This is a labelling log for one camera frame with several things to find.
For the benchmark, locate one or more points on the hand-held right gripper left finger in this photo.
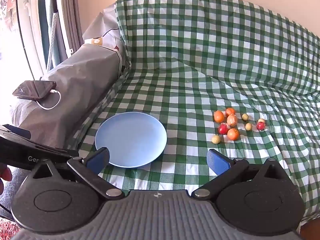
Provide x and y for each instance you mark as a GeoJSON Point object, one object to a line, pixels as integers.
{"type": "Point", "coordinates": [98, 158]}

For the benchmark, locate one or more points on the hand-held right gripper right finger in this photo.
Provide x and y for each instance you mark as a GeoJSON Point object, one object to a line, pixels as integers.
{"type": "Point", "coordinates": [218, 163]}

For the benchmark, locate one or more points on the small yellow plum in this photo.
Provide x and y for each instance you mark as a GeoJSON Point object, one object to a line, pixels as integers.
{"type": "Point", "coordinates": [215, 139]}
{"type": "Point", "coordinates": [261, 120]}
{"type": "Point", "coordinates": [245, 116]}
{"type": "Point", "coordinates": [248, 126]}

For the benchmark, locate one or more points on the orange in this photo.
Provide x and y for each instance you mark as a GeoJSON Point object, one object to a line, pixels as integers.
{"type": "Point", "coordinates": [232, 120]}
{"type": "Point", "coordinates": [230, 111]}
{"type": "Point", "coordinates": [233, 134]}
{"type": "Point", "coordinates": [218, 116]}

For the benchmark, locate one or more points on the small red apple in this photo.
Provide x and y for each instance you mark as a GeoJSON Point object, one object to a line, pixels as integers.
{"type": "Point", "coordinates": [222, 129]}
{"type": "Point", "coordinates": [260, 126]}

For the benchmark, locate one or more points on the blue plate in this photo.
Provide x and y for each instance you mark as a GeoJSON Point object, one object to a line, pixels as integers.
{"type": "Point", "coordinates": [130, 137]}

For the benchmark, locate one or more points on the person's left hand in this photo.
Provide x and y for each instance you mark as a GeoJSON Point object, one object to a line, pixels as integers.
{"type": "Point", "coordinates": [5, 174]}

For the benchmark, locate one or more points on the orange in foam net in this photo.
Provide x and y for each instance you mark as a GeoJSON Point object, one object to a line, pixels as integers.
{"type": "Point", "coordinates": [232, 120]}

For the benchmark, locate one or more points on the black phone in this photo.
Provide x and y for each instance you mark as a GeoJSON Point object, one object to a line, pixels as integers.
{"type": "Point", "coordinates": [33, 90]}

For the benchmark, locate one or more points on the green checked cloth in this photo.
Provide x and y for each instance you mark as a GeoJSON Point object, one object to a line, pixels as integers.
{"type": "Point", "coordinates": [187, 55]}

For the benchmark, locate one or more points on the pale grey printed cloth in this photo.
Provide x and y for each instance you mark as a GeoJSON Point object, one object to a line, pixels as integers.
{"type": "Point", "coordinates": [102, 22]}

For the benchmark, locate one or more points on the grey curtain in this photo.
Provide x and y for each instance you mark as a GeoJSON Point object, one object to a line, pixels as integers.
{"type": "Point", "coordinates": [71, 17]}

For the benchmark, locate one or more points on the white window frame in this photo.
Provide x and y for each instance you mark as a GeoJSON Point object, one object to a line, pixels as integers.
{"type": "Point", "coordinates": [32, 30]}

